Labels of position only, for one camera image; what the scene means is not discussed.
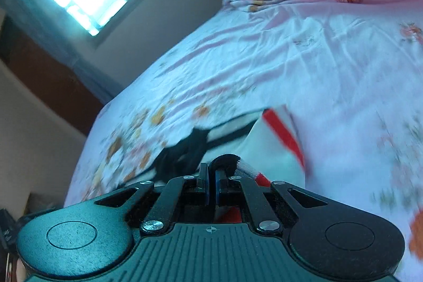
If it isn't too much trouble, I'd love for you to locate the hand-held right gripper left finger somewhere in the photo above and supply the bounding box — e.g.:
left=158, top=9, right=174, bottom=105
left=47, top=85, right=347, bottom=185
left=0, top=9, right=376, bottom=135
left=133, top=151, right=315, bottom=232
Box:
left=94, top=163, right=211, bottom=234

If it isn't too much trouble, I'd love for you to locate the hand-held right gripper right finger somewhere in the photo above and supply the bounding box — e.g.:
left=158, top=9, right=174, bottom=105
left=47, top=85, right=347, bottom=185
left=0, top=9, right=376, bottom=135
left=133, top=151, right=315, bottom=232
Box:
left=214, top=170, right=328, bottom=232

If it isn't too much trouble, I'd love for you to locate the striped cartoon sweater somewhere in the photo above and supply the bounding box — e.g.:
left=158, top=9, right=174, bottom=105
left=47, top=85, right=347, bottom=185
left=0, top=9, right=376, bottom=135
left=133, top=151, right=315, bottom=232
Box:
left=116, top=107, right=306, bottom=224

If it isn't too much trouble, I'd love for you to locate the bed with floral pink sheet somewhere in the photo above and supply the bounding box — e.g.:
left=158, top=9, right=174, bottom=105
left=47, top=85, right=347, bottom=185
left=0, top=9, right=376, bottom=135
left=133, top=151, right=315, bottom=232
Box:
left=63, top=0, right=423, bottom=282

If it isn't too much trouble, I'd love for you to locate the brown wooden door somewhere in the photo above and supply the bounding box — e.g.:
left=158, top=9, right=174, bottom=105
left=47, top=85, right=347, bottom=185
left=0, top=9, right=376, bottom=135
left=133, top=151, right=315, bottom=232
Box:
left=0, top=14, right=103, bottom=137

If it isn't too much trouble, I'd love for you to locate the grey curtain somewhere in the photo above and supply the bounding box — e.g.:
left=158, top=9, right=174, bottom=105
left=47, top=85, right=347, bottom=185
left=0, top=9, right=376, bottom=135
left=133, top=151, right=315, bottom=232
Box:
left=0, top=0, right=119, bottom=104

